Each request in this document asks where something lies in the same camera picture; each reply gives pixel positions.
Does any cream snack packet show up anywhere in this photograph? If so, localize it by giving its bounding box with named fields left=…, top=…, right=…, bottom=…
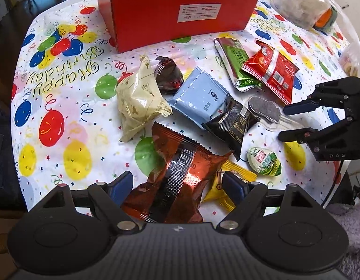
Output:
left=116, top=55, right=173, bottom=143

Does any red snack packet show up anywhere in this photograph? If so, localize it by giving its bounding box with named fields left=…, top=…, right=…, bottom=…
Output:
left=241, top=39, right=300, bottom=105

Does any black snack packet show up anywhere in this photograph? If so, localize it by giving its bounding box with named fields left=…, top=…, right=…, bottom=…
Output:
left=202, top=98, right=260, bottom=162

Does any purple fuzzy cloth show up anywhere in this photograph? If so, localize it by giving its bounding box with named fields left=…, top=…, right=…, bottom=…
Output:
left=326, top=201, right=360, bottom=280

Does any yellow snack packet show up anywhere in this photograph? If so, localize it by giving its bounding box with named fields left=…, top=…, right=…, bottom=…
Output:
left=202, top=160, right=258, bottom=212

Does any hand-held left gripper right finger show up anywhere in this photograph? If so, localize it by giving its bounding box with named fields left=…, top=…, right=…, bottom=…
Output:
left=216, top=171, right=315, bottom=235

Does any shiny brown snack packet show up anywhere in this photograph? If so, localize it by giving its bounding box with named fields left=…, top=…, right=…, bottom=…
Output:
left=121, top=122, right=233, bottom=224

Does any green snack packet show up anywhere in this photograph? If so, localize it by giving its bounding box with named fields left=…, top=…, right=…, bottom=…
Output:
left=213, top=37, right=264, bottom=92

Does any red cardboard box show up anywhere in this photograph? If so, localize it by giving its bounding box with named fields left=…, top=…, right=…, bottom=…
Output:
left=94, top=0, right=261, bottom=53

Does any dark round snack packet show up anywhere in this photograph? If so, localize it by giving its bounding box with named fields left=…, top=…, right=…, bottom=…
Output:
left=154, top=56, right=185, bottom=95

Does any balloon print tablecloth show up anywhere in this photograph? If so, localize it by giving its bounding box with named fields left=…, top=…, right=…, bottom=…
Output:
left=11, top=0, right=353, bottom=219

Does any light blue snack packet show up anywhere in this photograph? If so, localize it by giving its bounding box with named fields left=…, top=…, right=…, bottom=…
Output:
left=167, top=67, right=231, bottom=129

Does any orange green item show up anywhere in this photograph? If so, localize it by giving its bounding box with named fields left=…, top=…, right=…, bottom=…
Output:
left=313, top=4, right=339, bottom=32

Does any white plastic bag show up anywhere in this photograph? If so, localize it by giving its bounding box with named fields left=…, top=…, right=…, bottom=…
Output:
left=272, top=0, right=334, bottom=31

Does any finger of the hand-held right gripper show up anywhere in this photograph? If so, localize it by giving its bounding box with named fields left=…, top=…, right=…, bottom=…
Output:
left=278, top=115, right=354, bottom=151
left=283, top=76, right=360, bottom=116

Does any clear packet with dark cookie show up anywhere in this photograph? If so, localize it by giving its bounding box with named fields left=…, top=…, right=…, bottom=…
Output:
left=248, top=96, right=304, bottom=132

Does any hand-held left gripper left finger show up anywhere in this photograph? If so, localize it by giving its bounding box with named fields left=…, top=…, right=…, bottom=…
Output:
left=44, top=171, right=139, bottom=235

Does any clear plastic bag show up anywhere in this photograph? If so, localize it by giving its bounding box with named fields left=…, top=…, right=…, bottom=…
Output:
left=339, top=42, right=360, bottom=79

